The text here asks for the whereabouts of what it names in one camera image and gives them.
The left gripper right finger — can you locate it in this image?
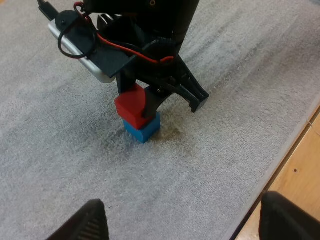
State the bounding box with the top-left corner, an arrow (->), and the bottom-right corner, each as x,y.
258,191 -> 320,240

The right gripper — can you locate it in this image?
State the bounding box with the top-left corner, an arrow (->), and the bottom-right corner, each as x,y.
83,0 -> 211,119

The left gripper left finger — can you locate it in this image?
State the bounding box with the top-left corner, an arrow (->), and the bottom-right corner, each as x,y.
46,198 -> 111,240

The red cube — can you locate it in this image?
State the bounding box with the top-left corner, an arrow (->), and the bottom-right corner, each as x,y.
114,83 -> 151,130

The blue cube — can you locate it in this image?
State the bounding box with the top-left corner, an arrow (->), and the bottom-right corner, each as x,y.
122,111 -> 161,144

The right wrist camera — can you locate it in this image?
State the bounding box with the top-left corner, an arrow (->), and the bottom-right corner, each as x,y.
47,19 -> 117,85

